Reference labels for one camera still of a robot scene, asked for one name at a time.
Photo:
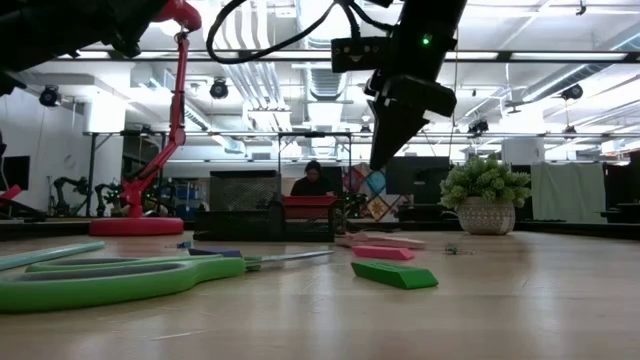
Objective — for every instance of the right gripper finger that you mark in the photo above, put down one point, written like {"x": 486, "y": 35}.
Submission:
{"x": 390, "y": 130}

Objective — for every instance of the large pale pink notepad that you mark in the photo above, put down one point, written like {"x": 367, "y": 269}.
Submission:
{"x": 395, "y": 241}

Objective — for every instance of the pink eraser block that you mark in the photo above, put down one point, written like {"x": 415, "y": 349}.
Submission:
{"x": 382, "y": 253}

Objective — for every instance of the small blue binder clip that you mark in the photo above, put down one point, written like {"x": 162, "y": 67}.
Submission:
{"x": 452, "y": 248}
{"x": 184, "y": 245}

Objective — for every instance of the green eraser block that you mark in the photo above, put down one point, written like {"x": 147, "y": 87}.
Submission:
{"x": 395, "y": 277}

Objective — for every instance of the dark blue sticky note pad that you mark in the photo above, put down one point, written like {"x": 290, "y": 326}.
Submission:
{"x": 215, "y": 253}

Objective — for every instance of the teal pencil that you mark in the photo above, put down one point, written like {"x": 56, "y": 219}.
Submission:
{"x": 50, "y": 253}

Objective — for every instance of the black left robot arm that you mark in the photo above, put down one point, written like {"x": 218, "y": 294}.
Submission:
{"x": 60, "y": 30}

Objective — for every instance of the black mesh desk organizer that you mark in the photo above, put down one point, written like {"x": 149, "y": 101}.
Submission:
{"x": 240, "y": 225}

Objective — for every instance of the black background monitor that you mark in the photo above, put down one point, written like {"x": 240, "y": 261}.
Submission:
{"x": 417, "y": 182}

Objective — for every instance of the black ceiling spotlight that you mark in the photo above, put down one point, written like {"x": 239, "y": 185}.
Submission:
{"x": 572, "y": 92}
{"x": 219, "y": 89}
{"x": 49, "y": 96}
{"x": 478, "y": 126}

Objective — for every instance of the colourful patterned panel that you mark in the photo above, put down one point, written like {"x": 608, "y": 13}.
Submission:
{"x": 377, "y": 200}

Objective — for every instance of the person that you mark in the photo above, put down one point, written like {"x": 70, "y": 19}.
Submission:
{"x": 311, "y": 187}

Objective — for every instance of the potted green plant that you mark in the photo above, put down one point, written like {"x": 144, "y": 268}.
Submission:
{"x": 485, "y": 215}

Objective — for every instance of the pale green fabric screen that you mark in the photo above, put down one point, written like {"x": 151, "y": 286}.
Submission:
{"x": 565, "y": 192}

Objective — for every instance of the red desk lamp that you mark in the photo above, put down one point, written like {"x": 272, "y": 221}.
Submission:
{"x": 177, "y": 120}

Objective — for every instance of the small red strip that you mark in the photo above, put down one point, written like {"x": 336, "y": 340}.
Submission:
{"x": 11, "y": 192}

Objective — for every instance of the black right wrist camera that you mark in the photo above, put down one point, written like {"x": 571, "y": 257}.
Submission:
{"x": 357, "y": 54}

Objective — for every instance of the silver ventilation duct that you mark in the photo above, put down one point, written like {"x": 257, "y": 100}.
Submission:
{"x": 325, "y": 85}

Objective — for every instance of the black overhead frame beam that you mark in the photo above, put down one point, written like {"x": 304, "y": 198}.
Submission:
{"x": 500, "y": 55}

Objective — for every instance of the black table frame rail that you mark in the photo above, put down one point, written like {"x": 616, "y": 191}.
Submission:
{"x": 575, "y": 230}

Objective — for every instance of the black background workstation frame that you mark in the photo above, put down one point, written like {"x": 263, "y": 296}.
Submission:
{"x": 91, "y": 170}

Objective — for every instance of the black wall monitor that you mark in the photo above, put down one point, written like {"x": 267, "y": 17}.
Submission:
{"x": 15, "y": 172}

